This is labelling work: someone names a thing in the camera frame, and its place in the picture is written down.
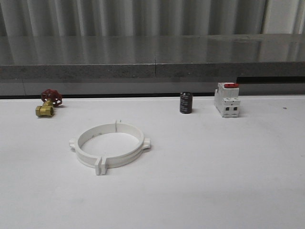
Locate white circuit breaker red switch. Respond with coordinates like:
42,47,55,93
214,83,241,118

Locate grey stone counter ledge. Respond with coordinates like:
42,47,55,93
0,34,305,97

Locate white half pipe clamp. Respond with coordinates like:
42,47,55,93
96,121,151,175
69,122,122,175

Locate brass valve red handwheel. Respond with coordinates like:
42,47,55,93
35,89,62,117

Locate black cylindrical capacitor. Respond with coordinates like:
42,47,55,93
180,92,193,114

